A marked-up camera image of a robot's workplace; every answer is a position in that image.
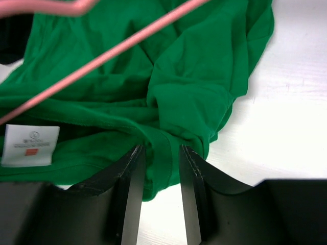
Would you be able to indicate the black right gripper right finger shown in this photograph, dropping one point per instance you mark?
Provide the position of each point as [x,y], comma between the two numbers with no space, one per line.
[219,209]

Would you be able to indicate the black t shirt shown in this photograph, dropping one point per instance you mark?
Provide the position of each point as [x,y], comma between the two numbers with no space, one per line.
[15,32]

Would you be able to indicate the green t shirt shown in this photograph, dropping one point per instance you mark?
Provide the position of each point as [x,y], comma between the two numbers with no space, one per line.
[176,87]

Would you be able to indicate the pink hanger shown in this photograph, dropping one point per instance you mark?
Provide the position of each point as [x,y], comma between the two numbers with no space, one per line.
[131,41]

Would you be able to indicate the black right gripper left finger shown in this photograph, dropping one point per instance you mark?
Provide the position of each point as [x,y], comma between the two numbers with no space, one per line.
[103,209]

